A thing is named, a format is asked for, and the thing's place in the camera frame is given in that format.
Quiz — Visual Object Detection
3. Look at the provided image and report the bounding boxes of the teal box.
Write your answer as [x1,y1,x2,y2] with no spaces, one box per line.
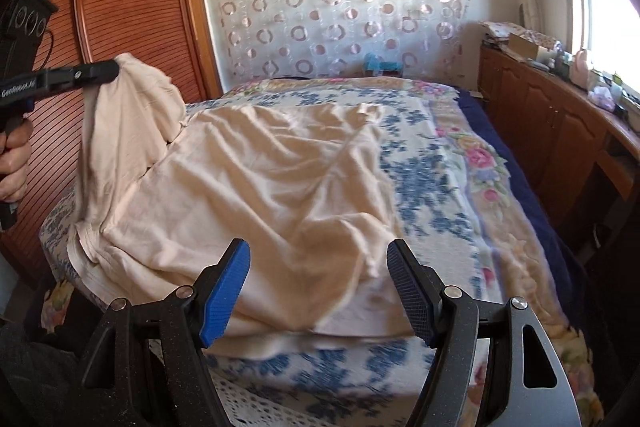
[364,54,405,78]

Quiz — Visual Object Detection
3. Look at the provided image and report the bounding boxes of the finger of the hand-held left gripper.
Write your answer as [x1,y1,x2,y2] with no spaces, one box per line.
[36,59,122,96]

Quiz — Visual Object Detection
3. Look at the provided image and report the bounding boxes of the person's dark trousers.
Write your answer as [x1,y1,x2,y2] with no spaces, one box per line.
[0,294,103,427]

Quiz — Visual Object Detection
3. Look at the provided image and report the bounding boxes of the wooden slatted wardrobe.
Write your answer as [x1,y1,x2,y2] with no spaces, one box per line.
[0,0,224,288]

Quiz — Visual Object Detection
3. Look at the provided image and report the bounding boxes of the cardboard box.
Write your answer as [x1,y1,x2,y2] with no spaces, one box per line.
[506,32,550,60]

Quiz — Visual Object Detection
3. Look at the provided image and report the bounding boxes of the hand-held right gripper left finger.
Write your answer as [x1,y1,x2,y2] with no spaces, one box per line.
[80,238,251,427]

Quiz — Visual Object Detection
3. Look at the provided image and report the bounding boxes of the floral blanket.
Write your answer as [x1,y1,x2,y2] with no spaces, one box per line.
[37,77,596,427]

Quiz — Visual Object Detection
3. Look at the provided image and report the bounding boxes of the pale plastic bottle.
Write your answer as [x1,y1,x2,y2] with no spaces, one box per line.
[571,49,594,86]

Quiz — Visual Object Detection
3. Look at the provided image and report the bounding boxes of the window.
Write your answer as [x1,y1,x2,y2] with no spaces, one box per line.
[565,0,640,100]

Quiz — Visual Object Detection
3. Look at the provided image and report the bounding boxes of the navy blue bed sheet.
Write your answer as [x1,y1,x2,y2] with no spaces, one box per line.
[457,88,596,325]

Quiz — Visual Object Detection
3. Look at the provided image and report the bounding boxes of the beige printed t-shirt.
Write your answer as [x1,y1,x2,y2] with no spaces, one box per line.
[75,53,416,355]

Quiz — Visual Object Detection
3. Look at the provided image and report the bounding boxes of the person's left hand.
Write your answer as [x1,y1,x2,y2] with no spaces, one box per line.
[0,124,34,204]

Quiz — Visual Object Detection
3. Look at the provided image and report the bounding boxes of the tissue pack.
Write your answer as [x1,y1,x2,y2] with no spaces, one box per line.
[587,87,617,112]

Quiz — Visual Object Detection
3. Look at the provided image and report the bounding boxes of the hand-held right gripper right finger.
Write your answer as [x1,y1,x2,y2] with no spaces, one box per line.
[386,238,583,427]

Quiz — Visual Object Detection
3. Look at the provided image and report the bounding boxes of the wooden cabinet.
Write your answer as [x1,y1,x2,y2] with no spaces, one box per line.
[477,42,640,253]

